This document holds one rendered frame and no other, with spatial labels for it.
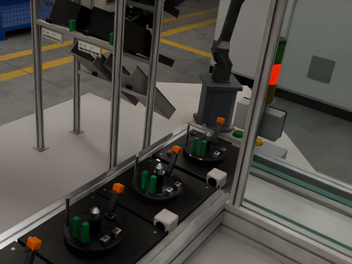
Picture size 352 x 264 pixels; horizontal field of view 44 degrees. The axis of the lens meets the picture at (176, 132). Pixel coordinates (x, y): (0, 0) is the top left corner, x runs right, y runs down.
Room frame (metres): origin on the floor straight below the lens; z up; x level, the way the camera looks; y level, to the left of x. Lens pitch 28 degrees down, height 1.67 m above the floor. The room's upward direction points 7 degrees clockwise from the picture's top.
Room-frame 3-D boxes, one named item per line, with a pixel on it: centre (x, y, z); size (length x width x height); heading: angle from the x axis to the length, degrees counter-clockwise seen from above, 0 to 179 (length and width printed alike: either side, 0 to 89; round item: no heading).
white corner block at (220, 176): (1.06, -0.13, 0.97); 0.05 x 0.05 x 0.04; 59
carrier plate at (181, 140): (1.19, -0.10, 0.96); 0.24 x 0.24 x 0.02; 59
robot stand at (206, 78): (1.63, -0.15, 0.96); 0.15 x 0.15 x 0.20; 13
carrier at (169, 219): (0.97, 0.03, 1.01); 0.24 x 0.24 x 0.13; 59
